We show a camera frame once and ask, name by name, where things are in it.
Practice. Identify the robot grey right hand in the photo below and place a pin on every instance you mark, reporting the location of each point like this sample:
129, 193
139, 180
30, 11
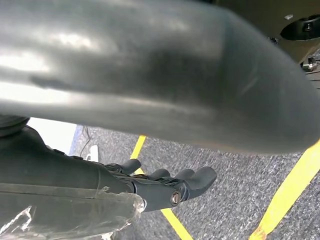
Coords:
75, 185

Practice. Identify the white power strip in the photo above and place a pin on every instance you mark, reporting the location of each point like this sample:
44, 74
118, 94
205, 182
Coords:
93, 154

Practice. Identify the robot black right foot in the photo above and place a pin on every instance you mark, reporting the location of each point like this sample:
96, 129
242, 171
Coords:
300, 30

